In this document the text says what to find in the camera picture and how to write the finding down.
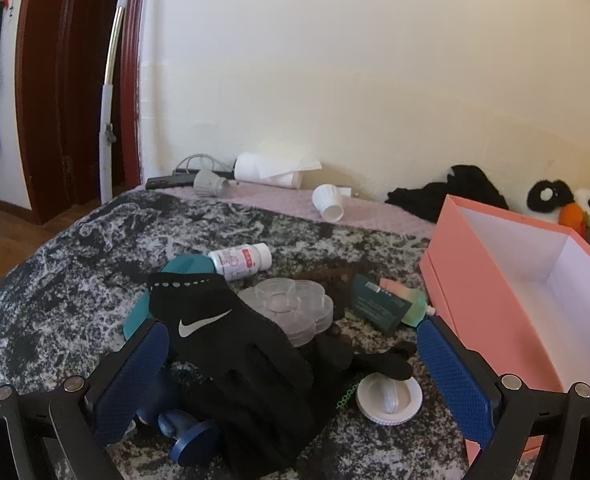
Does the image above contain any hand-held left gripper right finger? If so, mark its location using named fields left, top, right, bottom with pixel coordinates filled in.
left=416, top=316, right=590, bottom=480

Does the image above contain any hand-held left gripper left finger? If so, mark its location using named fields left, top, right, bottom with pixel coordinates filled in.
left=0, top=317, right=171, bottom=480

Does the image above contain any black glove with white logo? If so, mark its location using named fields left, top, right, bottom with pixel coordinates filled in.
left=147, top=274, right=326, bottom=478

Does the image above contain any teal glasses case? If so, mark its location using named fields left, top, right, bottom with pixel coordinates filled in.
left=123, top=254, right=222, bottom=339

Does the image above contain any pink cardboard box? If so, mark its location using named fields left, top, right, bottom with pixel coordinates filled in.
left=419, top=195, right=590, bottom=467

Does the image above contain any white round lid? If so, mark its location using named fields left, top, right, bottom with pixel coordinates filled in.
left=356, top=375, right=422, bottom=427

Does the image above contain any dark blue dumbbell-shaped object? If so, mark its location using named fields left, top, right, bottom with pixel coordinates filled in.
left=135, top=370, right=221, bottom=466

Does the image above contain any pink and green tube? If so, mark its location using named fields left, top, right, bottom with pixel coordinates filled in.
left=379, top=277, right=436, bottom=328

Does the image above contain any green mesh piece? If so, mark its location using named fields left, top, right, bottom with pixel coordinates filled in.
left=336, top=380, right=360, bottom=411

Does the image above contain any dark green tube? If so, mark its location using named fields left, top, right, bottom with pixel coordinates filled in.
left=350, top=274, right=413, bottom=337

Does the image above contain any black and white printed blanket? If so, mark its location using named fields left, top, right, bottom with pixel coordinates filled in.
left=0, top=190, right=476, bottom=480

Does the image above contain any brown fuzzy object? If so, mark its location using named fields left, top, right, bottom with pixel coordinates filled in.
left=295, top=266, right=358, bottom=311

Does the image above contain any white pill bottle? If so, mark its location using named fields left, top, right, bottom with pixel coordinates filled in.
left=208, top=242, right=273, bottom=282

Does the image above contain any clear flower-shaped plastic box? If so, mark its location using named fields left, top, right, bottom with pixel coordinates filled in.
left=237, top=277, right=335, bottom=348

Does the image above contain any black cloth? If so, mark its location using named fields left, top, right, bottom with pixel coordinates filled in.
left=385, top=164, right=510, bottom=225

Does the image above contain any black power strip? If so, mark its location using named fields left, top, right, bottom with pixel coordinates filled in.
left=145, top=174, right=198, bottom=191

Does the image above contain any panda plush with orange part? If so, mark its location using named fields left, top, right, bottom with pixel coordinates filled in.
left=558, top=187, right=590, bottom=247

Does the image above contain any white paper cup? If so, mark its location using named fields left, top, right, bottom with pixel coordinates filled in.
left=311, top=183, right=346, bottom=222

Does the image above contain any pink blanket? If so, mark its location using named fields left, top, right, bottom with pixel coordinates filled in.
left=160, top=182, right=438, bottom=241

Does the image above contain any white tissue roll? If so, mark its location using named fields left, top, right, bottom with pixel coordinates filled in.
left=233, top=151, right=322, bottom=190

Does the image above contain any white and metal pole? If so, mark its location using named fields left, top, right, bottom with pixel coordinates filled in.
left=97, top=0, right=138, bottom=205

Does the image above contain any brown wooden door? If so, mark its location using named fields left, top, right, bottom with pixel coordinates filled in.
left=15, top=0, right=148, bottom=226

